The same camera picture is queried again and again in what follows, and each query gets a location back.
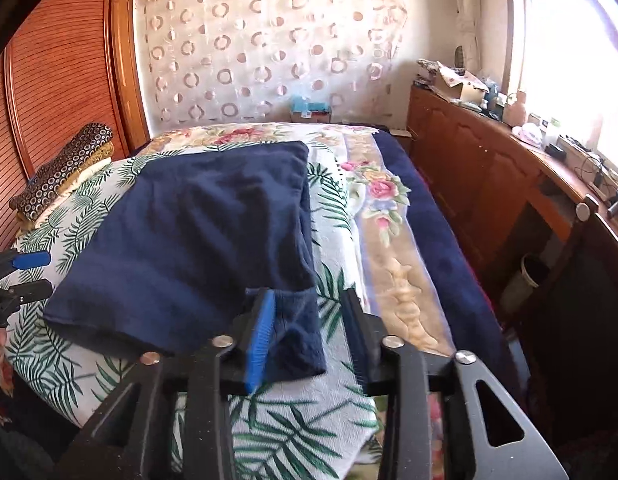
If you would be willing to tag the open cardboard box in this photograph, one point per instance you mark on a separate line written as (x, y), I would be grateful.
(461, 85)

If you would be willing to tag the grey waste bin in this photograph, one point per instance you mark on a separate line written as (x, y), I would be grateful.
(526, 285)

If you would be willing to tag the pink ceramic jar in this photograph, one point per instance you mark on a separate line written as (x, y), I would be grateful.
(515, 110)

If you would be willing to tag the dark stand with metal knob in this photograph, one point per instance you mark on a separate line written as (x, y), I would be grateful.
(589, 335)

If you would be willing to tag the window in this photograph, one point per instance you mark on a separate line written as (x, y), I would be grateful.
(574, 50)

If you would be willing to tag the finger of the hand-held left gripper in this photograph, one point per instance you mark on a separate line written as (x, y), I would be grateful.
(29, 290)
(31, 259)

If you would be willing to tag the small black device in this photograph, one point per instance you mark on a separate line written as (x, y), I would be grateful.
(555, 150)

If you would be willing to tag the leaf print bedsheet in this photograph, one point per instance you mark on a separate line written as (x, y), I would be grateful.
(289, 435)

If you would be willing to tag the cardboard box with blue packets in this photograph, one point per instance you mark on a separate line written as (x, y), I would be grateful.
(310, 110)

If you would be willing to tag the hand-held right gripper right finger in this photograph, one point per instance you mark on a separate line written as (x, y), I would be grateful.
(361, 345)

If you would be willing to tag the navy printed t-shirt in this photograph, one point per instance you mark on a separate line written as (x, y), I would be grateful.
(199, 240)

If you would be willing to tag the wooden cabinet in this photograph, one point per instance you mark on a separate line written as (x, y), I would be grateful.
(479, 170)

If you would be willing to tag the floral blanket with navy border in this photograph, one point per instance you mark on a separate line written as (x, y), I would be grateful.
(429, 240)

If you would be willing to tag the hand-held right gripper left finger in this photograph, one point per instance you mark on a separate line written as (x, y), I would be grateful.
(259, 345)

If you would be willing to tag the dark patterned folded cloth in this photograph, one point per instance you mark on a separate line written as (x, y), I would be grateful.
(64, 170)

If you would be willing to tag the circle pattern sheer curtain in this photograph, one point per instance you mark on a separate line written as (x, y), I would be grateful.
(269, 45)

